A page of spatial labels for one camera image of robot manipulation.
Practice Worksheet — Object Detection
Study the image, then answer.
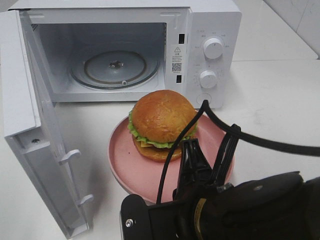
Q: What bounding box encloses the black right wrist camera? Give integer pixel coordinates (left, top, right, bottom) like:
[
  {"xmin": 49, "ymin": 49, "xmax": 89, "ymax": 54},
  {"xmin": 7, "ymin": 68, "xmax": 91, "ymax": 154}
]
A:
[{"xmin": 120, "ymin": 194, "xmax": 182, "ymax": 240}]

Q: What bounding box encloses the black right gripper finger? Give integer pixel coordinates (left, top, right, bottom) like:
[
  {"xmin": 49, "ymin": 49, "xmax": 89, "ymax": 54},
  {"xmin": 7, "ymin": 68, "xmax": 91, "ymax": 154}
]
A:
[{"xmin": 172, "ymin": 138, "xmax": 216, "ymax": 200}]

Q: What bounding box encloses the white lower microwave knob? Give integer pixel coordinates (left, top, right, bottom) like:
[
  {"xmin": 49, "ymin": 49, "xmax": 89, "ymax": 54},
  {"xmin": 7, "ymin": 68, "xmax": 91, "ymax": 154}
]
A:
[{"xmin": 199, "ymin": 70, "xmax": 218, "ymax": 89}]

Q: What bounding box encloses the white microwave oven body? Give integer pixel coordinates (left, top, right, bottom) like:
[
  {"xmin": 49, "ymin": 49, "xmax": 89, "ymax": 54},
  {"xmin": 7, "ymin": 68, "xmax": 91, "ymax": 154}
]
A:
[{"xmin": 5, "ymin": 0, "xmax": 242, "ymax": 108}]

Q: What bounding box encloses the white microwave door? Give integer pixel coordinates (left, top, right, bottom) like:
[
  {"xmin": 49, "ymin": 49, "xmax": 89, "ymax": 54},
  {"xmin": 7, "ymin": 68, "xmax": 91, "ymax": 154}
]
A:
[{"xmin": 0, "ymin": 10, "xmax": 94, "ymax": 239}]

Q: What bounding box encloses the round white door release button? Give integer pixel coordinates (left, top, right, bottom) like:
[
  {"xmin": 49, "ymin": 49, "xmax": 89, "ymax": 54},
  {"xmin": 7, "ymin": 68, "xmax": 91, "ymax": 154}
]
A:
[{"xmin": 196, "ymin": 93, "xmax": 212, "ymax": 106}]

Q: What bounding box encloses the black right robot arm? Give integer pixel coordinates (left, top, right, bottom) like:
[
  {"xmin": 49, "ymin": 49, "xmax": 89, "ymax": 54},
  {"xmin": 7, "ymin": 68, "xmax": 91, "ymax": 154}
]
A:
[{"xmin": 174, "ymin": 139, "xmax": 320, "ymax": 240}]

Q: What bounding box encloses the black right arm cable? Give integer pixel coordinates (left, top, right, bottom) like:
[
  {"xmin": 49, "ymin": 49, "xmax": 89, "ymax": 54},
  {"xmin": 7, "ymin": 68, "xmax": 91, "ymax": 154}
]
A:
[{"xmin": 155, "ymin": 99, "xmax": 320, "ymax": 205}]

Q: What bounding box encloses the glass microwave turntable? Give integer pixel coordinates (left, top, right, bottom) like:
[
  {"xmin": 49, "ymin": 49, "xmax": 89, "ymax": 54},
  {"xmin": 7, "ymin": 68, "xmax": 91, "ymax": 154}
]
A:
[{"xmin": 70, "ymin": 50, "xmax": 160, "ymax": 90}]

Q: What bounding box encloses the white microwave knob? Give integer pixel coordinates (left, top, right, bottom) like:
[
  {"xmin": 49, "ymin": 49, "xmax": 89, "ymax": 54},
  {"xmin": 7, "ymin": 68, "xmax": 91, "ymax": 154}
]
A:
[
  {"xmin": 199, "ymin": 70, "xmax": 218, "ymax": 89},
  {"xmin": 203, "ymin": 36, "xmax": 224, "ymax": 60}
]

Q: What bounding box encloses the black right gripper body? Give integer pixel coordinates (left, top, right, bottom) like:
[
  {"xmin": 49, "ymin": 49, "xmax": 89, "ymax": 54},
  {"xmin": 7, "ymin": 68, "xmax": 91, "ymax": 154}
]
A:
[{"xmin": 179, "ymin": 172, "xmax": 307, "ymax": 240}]

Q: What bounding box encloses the white warning label sticker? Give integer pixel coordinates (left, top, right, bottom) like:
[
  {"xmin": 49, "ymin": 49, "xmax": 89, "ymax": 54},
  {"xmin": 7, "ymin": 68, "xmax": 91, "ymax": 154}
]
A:
[{"xmin": 169, "ymin": 44, "xmax": 186, "ymax": 74}]

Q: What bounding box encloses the white upper microwave knob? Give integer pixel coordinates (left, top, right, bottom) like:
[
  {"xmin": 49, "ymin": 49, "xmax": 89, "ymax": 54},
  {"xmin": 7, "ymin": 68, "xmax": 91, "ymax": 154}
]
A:
[{"xmin": 203, "ymin": 36, "xmax": 224, "ymax": 60}]

